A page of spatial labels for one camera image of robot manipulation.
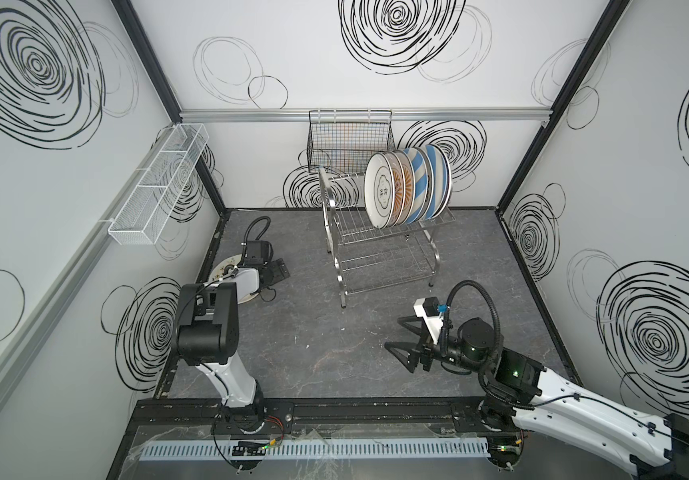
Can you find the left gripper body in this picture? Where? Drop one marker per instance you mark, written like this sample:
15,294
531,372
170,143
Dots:
266,270

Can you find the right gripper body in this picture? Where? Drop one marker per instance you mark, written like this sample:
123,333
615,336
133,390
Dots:
426,351

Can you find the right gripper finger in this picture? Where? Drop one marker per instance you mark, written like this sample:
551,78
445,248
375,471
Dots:
414,325
407,354

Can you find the cream floral plate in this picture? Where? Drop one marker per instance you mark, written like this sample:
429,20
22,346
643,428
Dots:
247,279

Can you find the orange sunburst plate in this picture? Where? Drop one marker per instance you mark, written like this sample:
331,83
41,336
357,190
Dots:
398,187
406,158

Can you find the white plate green clover outline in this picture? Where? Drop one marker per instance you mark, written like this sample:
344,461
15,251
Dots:
378,190

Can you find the blue white striped plate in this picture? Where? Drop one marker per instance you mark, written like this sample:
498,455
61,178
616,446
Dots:
440,175

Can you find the white plate red characters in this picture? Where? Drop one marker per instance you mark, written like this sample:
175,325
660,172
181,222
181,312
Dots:
431,180

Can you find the green red rimmed white plate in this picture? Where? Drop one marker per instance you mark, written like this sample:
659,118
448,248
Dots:
448,188

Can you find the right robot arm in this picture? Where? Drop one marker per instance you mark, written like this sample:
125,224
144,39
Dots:
523,395

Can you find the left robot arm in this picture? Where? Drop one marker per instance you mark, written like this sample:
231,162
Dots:
207,328

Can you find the stainless steel dish rack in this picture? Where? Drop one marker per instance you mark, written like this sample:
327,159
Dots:
366,258

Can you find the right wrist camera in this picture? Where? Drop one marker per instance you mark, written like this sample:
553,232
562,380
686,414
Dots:
431,312

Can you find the white slotted cable duct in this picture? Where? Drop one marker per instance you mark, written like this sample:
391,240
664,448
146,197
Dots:
314,449

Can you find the white wire wall shelf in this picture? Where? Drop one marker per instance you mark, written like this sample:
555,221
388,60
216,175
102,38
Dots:
148,208

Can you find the black wire basket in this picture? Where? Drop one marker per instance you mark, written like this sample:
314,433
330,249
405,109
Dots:
342,141

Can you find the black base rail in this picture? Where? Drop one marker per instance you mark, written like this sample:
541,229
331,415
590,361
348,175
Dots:
465,414

